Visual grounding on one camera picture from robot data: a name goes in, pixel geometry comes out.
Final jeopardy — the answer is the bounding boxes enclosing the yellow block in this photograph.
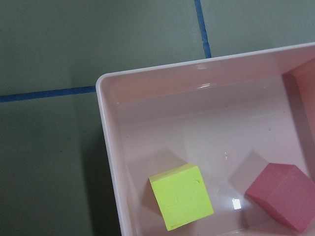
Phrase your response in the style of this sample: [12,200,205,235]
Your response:
[149,164,214,231]

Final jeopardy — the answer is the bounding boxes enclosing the pink bin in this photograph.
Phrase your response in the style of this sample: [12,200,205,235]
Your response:
[96,43,315,236]

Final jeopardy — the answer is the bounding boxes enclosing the red block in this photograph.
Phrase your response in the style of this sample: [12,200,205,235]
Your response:
[246,163,315,233]

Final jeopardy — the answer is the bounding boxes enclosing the orange block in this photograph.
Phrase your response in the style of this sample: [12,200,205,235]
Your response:
[283,59,315,139]

